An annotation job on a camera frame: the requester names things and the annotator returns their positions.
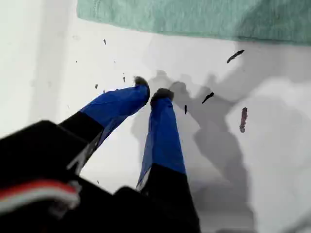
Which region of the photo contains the reddish brown debris strip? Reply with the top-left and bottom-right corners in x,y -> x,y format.
239,107 -> 248,133

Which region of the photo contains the pale green T-shirt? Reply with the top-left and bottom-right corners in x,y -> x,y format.
76,0 -> 311,46

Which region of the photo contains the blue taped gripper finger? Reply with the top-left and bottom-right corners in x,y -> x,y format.
59,76 -> 150,174
136,88 -> 201,233

